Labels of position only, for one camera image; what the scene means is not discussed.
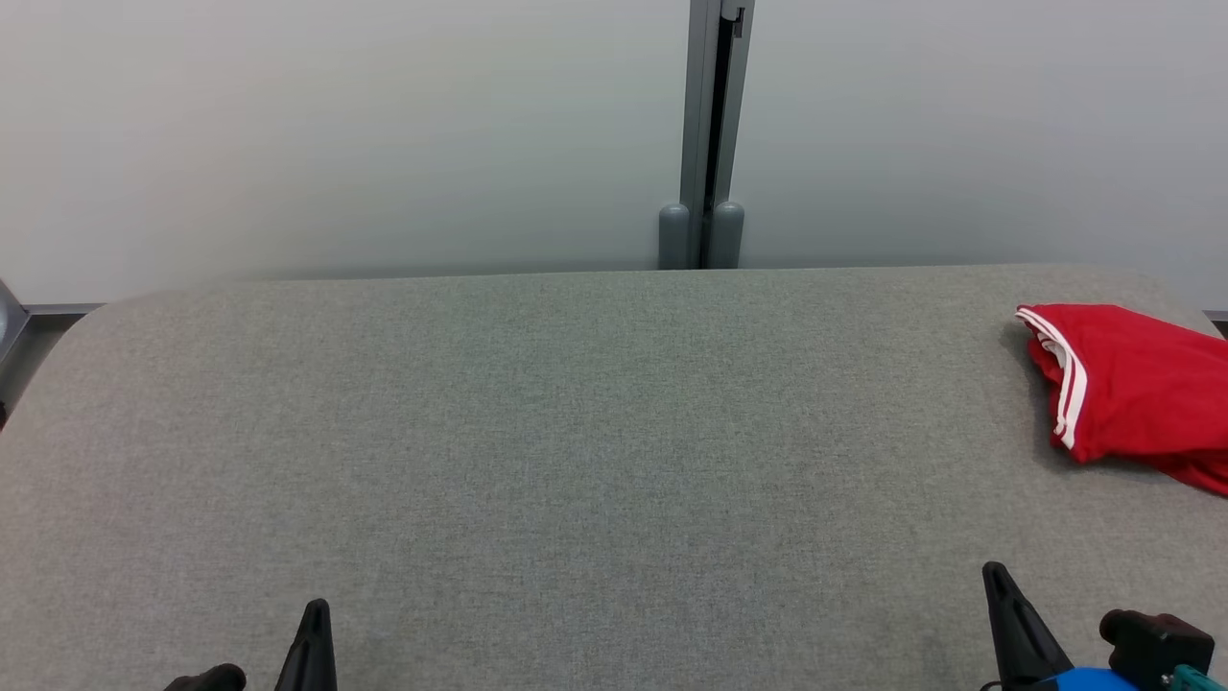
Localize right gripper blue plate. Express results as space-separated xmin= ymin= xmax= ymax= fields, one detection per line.
xmin=979 ymin=561 xmax=1145 ymax=691

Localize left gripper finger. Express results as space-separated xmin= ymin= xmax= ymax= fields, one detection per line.
xmin=275 ymin=599 xmax=338 ymax=691

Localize red shorts with logo print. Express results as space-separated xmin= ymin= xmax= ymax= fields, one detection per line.
xmin=1156 ymin=459 xmax=1228 ymax=497

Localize red jersey with white stripes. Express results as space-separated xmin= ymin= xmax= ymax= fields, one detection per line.
xmin=1015 ymin=303 xmax=1228 ymax=481

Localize grey partition base rail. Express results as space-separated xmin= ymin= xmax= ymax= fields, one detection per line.
xmin=0 ymin=278 xmax=105 ymax=332

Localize grey double partition post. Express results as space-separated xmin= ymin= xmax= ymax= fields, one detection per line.
xmin=657 ymin=0 xmax=757 ymax=271

